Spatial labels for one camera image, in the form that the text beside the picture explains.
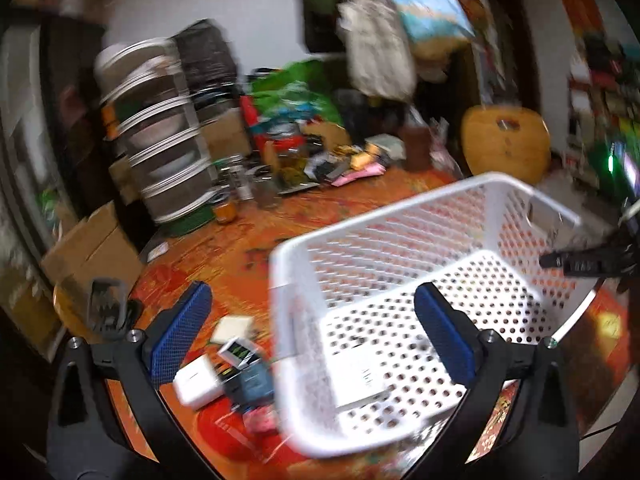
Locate open cardboard box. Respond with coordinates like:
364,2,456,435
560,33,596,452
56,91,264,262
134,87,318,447
40,200,146,306

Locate yellow paper slip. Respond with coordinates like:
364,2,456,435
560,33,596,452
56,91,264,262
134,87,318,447
595,310,621,338

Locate black case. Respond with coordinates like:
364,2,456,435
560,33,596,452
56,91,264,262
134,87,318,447
172,20,238,106

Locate beige square card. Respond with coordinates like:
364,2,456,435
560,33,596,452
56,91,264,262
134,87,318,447
212,316,256,345

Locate white perforated plastic basket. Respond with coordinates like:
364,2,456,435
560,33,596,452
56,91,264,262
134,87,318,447
268,171,598,461

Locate white charger block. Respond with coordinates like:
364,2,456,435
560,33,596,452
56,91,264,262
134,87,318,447
173,355,224,409

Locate pickle jar red lid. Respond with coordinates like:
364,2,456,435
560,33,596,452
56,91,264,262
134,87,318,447
272,135,308,176

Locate empty glass jar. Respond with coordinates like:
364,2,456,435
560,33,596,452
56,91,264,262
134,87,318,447
252,175,281,210

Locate red wall poster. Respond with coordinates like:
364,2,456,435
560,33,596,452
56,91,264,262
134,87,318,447
552,0,603,41

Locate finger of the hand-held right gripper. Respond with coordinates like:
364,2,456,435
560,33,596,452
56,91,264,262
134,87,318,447
539,239,632,277

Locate green round tray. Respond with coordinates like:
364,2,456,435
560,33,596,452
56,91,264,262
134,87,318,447
162,205,216,238

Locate blue printed bag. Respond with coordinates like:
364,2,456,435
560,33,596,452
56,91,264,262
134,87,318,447
380,0,476,46

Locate tiered food cover stack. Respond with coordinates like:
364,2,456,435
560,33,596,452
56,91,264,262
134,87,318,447
95,37,218,226

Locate pink flat packet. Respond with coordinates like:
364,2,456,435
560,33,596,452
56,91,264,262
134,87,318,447
332,165,386,187

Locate small orange jar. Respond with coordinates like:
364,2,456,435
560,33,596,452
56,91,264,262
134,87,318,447
212,195,240,225

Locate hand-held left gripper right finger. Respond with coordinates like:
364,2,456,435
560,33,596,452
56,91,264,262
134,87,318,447
400,281,583,480

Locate pink packet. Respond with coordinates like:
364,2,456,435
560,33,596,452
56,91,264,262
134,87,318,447
332,165,386,187
245,407,280,436

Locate glass jar metal lid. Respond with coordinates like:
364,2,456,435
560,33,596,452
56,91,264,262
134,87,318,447
230,165,256,203

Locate green shopping bag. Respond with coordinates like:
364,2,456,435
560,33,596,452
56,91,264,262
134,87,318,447
247,59,341,126

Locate white green battery pack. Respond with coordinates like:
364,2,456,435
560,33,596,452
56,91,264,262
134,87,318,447
217,338,263,368

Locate blue box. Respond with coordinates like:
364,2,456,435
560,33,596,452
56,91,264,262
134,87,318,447
225,362,276,413

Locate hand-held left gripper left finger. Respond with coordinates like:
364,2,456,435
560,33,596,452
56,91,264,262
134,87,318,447
45,281,221,480

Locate beige tote bag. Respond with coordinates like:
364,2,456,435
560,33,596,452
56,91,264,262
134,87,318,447
336,0,418,103

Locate brown mug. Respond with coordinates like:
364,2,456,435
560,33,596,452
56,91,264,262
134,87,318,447
400,122,433,173

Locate black hanging bag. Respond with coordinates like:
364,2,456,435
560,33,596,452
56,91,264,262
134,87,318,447
295,0,351,56

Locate dark wooden cabinet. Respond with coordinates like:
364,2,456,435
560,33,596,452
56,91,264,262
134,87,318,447
0,10,126,271

